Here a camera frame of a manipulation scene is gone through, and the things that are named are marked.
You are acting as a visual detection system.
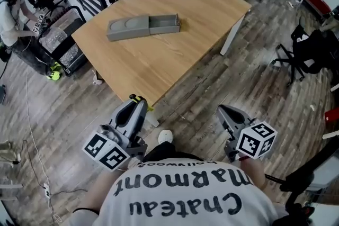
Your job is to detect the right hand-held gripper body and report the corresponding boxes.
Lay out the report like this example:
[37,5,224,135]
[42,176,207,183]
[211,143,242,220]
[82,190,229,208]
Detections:
[224,119,278,162]

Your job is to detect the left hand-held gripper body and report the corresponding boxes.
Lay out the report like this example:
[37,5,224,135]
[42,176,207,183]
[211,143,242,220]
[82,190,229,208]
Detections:
[82,123,148,173]

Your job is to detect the grey drawer box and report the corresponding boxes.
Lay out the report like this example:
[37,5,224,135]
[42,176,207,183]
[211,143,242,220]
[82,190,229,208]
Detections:
[106,13,182,42]

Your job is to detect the person's left forearm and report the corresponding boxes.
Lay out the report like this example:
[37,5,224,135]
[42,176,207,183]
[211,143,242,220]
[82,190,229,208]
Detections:
[70,168,127,220]

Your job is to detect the person's right forearm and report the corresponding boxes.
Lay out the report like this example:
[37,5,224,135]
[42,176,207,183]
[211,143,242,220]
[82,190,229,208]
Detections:
[239,156,280,206]

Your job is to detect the person's white shoe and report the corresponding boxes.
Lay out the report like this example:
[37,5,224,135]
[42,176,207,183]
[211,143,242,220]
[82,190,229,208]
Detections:
[157,129,174,145]

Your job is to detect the person's black trousers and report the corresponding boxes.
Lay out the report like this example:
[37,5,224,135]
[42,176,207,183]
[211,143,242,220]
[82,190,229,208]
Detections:
[142,141,206,165]

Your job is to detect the wooden table with white legs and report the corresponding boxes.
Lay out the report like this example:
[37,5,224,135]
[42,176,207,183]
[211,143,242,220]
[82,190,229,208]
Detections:
[71,0,253,128]

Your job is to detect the black gray office chair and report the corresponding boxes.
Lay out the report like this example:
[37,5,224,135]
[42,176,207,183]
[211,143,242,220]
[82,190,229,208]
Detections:
[264,150,339,226]

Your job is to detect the black treadmill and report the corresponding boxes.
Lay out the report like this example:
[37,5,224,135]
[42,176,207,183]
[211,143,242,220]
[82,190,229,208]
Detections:
[38,5,88,77]

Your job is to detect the red box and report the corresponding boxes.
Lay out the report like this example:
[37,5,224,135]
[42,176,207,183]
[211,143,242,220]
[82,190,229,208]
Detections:
[324,108,339,124]

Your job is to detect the person's white printed shirt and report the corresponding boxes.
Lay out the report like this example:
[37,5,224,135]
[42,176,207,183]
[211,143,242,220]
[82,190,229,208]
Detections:
[66,157,291,226]

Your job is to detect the large clear water bottle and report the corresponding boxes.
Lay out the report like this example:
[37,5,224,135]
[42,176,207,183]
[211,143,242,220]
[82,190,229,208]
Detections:
[39,26,69,56]

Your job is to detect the red cabinet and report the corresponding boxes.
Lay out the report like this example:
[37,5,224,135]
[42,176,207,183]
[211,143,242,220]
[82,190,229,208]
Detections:
[302,0,332,16]

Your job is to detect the black floor cable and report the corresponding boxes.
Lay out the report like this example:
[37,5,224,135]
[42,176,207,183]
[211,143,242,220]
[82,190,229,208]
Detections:
[0,139,88,197]

